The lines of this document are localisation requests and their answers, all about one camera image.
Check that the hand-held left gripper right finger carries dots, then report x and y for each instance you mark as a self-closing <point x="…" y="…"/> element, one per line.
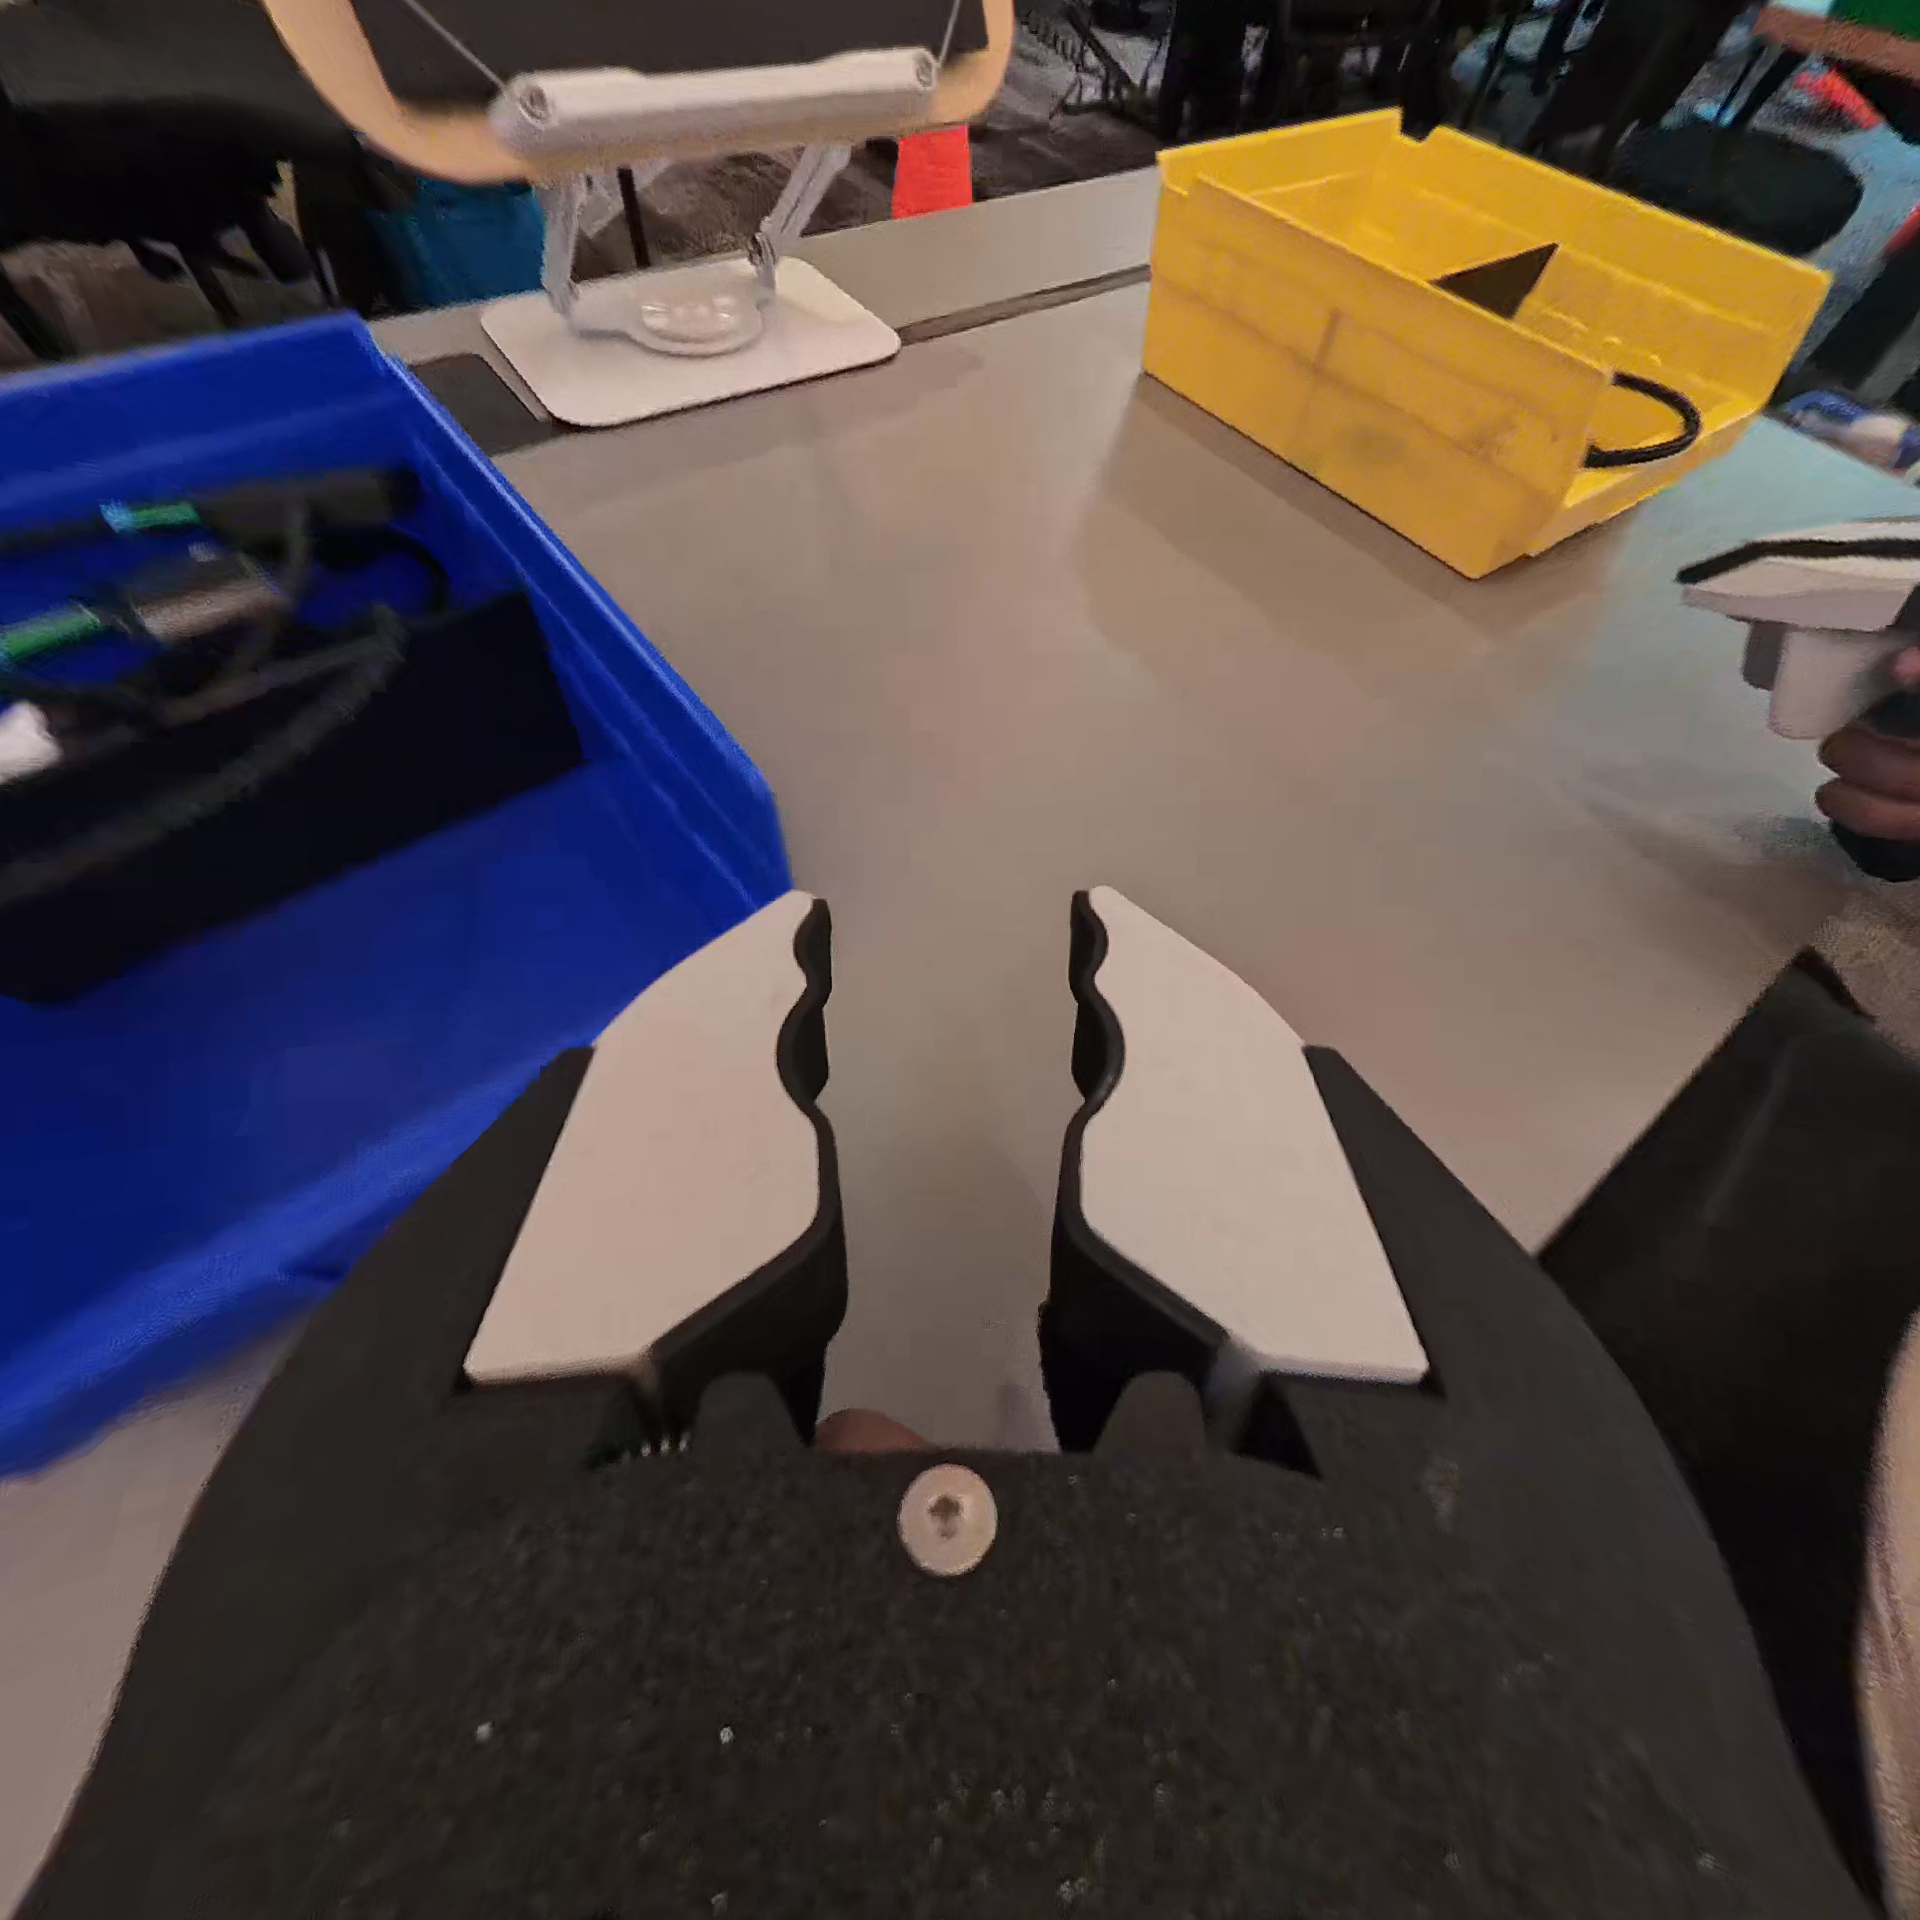
<point x="1247" y="1201"/>

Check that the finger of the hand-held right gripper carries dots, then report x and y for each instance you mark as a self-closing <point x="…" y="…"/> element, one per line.
<point x="1859" y="533"/>
<point x="1818" y="599"/>

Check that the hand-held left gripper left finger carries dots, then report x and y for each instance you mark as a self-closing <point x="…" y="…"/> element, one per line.
<point x="662" y="1187"/>

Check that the blue plastic bin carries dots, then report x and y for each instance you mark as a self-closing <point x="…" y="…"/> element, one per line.
<point x="376" y="1123"/>

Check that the yellow plastic bin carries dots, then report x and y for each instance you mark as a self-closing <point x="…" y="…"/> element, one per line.
<point x="1350" y="389"/>

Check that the grey desk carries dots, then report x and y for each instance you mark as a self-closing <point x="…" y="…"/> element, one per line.
<point x="1201" y="674"/>

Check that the person's right hand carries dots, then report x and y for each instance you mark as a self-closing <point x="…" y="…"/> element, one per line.
<point x="1875" y="773"/>

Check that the person's torso in cream hoodie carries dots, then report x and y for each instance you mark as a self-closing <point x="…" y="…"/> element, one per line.
<point x="1892" y="1650"/>

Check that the white panel stand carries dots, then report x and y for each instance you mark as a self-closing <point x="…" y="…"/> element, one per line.
<point x="706" y="345"/>

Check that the orange traffic cone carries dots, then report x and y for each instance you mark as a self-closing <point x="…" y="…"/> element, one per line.
<point x="931" y="175"/>

